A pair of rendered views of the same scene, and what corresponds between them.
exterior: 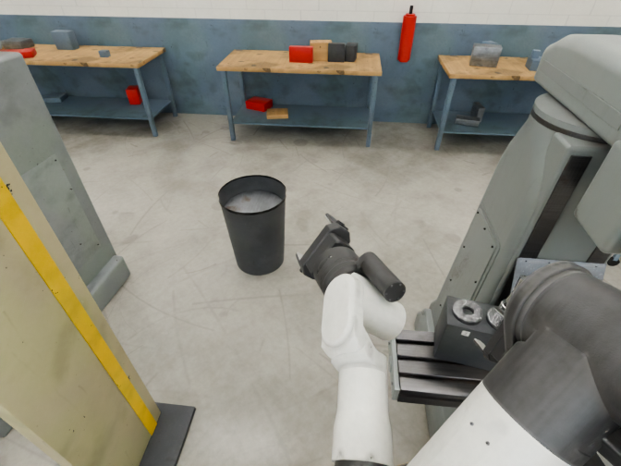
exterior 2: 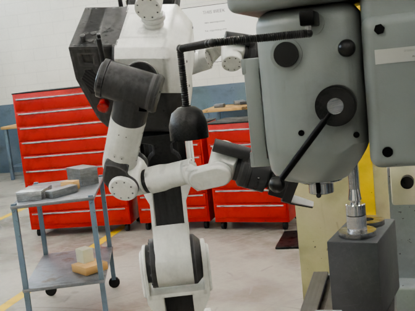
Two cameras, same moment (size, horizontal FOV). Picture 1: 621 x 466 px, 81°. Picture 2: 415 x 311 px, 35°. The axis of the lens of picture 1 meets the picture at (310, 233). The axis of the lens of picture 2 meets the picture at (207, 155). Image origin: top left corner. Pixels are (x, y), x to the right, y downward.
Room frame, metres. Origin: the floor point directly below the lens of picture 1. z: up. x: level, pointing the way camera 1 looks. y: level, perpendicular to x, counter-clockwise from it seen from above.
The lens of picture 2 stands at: (0.62, -2.18, 1.55)
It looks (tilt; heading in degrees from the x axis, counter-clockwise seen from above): 8 degrees down; 100
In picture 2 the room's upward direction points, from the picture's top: 6 degrees counter-clockwise
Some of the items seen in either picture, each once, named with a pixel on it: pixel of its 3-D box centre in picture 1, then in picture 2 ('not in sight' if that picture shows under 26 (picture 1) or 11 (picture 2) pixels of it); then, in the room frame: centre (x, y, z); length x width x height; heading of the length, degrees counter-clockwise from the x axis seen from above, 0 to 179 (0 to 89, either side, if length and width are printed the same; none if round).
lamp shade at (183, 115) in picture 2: not in sight; (188, 121); (0.37, -0.97, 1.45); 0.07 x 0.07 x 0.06
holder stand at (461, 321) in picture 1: (475, 333); (364, 263); (0.69, -0.54, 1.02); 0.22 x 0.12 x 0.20; 73
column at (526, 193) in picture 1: (511, 268); not in sight; (1.22, -0.96, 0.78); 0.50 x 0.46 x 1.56; 174
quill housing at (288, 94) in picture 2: not in sight; (315, 94); (0.61, -0.90, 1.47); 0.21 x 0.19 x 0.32; 84
